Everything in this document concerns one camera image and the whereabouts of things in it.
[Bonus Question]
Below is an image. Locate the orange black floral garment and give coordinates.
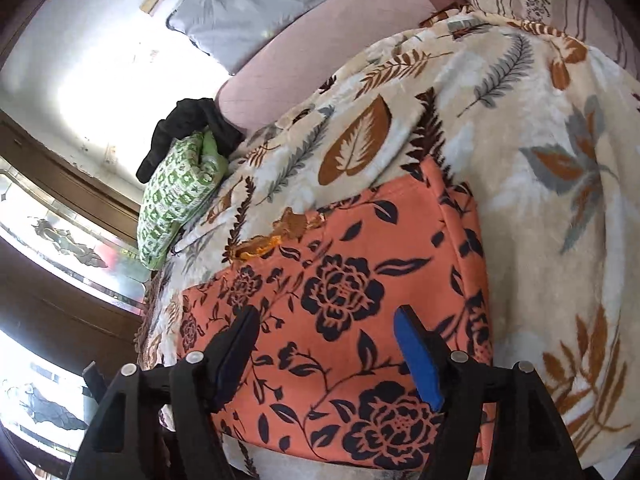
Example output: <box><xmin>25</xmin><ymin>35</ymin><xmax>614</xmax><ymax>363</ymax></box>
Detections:
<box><xmin>177</xmin><ymin>159</ymin><xmax>492</xmax><ymax>470</ymax></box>

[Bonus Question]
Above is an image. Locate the cream leaf-print fleece blanket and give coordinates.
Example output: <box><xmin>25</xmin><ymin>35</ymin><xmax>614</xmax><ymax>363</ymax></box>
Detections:
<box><xmin>139</xmin><ymin>9</ymin><xmax>639</xmax><ymax>479</ymax></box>

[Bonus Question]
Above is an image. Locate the green white patterned pillow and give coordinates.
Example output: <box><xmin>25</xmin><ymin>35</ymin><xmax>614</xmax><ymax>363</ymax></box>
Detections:
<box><xmin>137</xmin><ymin>130</ymin><xmax>228</xmax><ymax>271</ymax></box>

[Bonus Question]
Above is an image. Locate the black cloth on pillow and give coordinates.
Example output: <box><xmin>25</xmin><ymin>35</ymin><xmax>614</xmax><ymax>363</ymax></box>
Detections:
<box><xmin>136</xmin><ymin>98</ymin><xmax>244</xmax><ymax>184</ymax></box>

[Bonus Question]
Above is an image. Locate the pink bed headboard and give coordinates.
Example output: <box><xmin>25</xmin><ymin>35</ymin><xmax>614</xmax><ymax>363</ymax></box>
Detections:
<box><xmin>216</xmin><ymin>0</ymin><xmax>465</xmax><ymax>134</ymax></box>

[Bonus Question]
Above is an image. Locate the wooden glass wardrobe door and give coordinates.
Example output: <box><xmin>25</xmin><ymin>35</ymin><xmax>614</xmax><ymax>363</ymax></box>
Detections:
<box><xmin>1</xmin><ymin>116</ymin><xmax>149</xmax><ymax>477</ymax></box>

